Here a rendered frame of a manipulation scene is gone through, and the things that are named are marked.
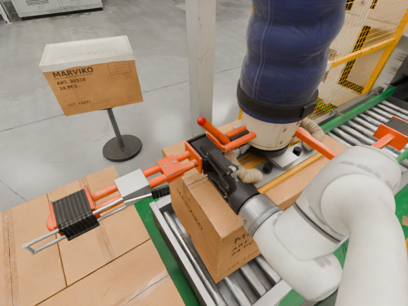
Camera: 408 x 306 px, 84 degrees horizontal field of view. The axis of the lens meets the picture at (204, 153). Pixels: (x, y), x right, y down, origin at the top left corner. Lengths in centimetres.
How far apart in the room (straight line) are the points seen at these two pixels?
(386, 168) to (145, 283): 101
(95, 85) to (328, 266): 178
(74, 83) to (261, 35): 155
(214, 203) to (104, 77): 143
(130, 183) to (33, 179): 210
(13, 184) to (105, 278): 168
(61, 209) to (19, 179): 214
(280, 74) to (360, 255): 41
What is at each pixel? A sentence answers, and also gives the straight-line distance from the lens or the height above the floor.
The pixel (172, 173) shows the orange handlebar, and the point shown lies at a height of 122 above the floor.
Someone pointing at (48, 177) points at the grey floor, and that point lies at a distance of 258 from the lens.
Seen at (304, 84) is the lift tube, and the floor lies 139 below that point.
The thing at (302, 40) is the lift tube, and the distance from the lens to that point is 56.
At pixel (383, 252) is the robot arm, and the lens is 31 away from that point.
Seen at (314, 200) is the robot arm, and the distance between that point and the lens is 44.
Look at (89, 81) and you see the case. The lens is 191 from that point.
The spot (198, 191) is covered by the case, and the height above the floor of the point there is 107.
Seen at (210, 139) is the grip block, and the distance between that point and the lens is 67.
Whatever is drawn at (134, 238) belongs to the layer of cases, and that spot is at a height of 54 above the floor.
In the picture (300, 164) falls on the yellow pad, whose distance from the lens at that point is 83.
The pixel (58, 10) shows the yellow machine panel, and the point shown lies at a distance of 786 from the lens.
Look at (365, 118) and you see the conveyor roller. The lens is 233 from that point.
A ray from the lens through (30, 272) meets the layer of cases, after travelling 141.
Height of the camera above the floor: 166
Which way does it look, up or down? 45 degrees down
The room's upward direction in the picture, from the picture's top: straight up
